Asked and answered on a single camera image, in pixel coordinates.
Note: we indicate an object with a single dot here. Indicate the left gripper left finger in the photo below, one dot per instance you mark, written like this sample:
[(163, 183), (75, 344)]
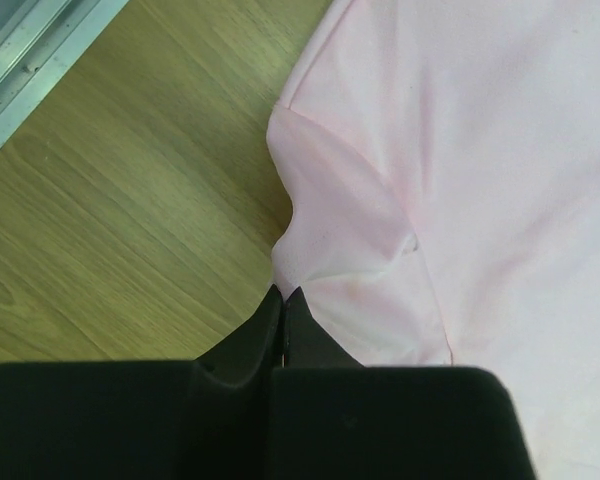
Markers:
[(239, 359)]

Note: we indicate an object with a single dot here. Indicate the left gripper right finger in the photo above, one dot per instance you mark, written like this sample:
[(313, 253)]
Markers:
[(305, 343)]

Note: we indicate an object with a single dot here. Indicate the pink t shirt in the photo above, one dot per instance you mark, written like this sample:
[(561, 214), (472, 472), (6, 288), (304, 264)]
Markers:
[(443, 163)]

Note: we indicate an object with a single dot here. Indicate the aluminium frame rail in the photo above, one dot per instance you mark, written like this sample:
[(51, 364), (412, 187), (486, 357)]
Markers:
[(40, 40)]

